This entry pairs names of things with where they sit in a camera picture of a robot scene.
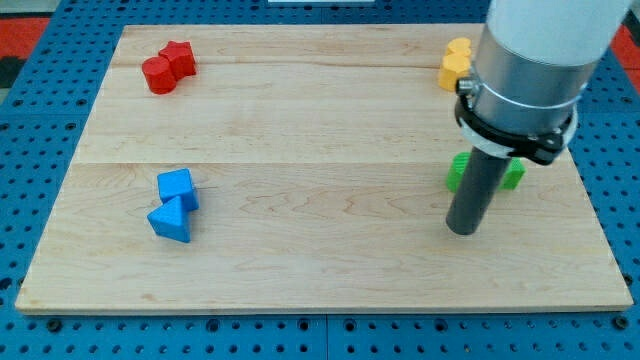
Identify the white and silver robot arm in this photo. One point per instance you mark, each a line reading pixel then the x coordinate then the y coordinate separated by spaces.
pixel 532 64

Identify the red star block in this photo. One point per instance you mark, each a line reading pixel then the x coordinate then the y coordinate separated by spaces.
pixel 181 59

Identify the light wooden board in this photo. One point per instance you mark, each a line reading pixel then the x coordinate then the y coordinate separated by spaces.
pixel 319 154

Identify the green cylinder block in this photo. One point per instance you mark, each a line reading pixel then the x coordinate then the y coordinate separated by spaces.
pixel 456 171

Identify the blue cube block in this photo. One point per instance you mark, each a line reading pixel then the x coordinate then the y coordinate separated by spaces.
pixel 178 183

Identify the blue triangle block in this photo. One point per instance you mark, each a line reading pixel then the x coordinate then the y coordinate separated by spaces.
pixel 171 220

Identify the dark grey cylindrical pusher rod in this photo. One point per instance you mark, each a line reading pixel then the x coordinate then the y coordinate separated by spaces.
pixel 480 180

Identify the yellow hexagon block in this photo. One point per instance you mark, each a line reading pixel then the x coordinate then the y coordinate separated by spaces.
pixel 453 67

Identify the yellow heart block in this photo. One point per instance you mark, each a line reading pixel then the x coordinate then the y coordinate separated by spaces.
pixel 461 46

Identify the red cylinder block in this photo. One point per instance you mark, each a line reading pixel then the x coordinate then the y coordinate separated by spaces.
pixel 158 75

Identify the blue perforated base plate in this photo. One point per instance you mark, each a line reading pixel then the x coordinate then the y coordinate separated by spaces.
pixel 41 121

